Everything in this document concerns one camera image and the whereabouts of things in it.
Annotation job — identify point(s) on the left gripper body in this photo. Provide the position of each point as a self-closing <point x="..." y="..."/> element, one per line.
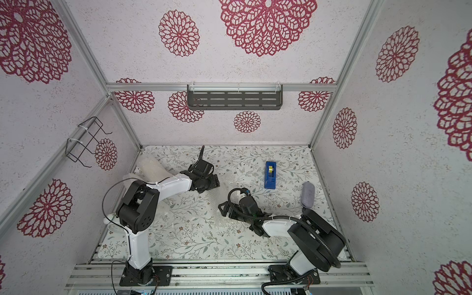
<point x="209" y="183"/>

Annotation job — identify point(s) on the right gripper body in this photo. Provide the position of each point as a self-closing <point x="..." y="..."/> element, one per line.
<point x="232" y="208"/>

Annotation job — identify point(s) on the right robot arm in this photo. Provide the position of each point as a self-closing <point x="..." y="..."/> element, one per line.
<point x="318" y="243"/>

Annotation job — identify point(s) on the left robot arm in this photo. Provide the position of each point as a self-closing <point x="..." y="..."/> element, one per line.
<point x="136" y="213"/>

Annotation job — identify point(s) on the blue tape dispenser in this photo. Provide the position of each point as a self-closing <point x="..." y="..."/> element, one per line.
<point x="270" y="175"/>

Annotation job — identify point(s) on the white alarm clock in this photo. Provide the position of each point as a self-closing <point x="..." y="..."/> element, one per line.
<point x="113" y="224"/>

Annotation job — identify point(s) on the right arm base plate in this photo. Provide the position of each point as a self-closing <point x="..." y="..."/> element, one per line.
<point x="284" y="275"/>

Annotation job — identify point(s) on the grey slotted wall shelf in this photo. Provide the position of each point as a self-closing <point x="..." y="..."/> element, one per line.
<point x="236" y="98"/>

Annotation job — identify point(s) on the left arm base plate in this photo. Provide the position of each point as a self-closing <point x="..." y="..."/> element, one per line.
<point x="149" y="276"/>

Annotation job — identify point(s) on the black wire wall rack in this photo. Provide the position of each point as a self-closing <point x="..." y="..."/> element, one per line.
<point x="76" y="147"/>

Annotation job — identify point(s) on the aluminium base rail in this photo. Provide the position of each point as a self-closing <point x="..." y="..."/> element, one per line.
<point x="198" y="275"/>

